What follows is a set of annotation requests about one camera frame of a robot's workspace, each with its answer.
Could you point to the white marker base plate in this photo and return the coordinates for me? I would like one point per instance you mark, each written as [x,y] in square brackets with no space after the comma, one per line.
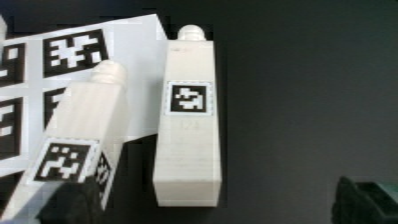
[49,59]

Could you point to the white desk leg front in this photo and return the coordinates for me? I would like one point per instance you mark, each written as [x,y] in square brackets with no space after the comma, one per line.
[83,142]

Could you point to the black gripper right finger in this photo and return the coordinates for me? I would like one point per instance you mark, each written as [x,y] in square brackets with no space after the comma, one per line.
[367,202]

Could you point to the white desk leg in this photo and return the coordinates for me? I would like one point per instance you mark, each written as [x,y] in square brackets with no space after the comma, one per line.
[83,142]
[188,173]

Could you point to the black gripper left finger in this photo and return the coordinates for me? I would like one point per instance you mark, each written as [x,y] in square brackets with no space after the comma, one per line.
[74,206]

